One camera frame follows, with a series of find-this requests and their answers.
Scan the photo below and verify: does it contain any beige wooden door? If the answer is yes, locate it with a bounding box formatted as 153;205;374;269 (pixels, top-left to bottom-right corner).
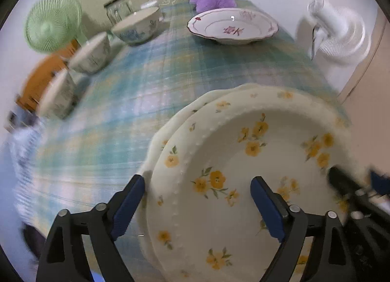
338;8;388;104

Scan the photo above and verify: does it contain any blue checkered blanket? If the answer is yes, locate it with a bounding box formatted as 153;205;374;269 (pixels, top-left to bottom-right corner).
1;118;44;226

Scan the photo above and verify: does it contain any near floral ceramic bowl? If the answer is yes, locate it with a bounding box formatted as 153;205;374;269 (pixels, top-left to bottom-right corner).
36;69;76;119

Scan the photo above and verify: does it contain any cotton swab container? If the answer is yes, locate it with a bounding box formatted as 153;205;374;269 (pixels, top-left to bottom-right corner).
141;0;159;9

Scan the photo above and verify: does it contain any white floor fan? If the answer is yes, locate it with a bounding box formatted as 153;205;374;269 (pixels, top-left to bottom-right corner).
307;0;371;65

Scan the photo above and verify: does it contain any red flower scalloped plate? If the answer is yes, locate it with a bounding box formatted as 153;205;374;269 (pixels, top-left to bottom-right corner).
187;8;279;45

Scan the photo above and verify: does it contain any green desk fan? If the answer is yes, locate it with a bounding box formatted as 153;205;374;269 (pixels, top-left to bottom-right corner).
24;0;87;53

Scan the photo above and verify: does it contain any plaid green tablecloth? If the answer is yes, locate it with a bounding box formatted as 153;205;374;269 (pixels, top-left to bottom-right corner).
12;0;351;282

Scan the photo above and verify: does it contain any glass mason jar mug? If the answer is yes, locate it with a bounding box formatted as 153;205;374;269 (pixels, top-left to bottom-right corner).
104;0;133;25

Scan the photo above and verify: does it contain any blue floral ceramic bowl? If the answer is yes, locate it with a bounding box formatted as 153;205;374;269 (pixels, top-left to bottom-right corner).
111;7;161;45

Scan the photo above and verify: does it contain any middle floral ceramic bowl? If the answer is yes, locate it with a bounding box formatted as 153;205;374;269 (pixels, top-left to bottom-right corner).
68;32;110;74

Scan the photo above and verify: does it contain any white fan power cable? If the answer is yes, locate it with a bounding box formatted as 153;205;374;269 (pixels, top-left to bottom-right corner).
310;24;321;60

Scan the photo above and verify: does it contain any cream plate underneath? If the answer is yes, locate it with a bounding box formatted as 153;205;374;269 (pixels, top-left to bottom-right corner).
136;83;259;271

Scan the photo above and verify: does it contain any yellow flower cream plate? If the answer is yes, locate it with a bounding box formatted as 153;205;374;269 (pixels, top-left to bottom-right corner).
145;86;364;281

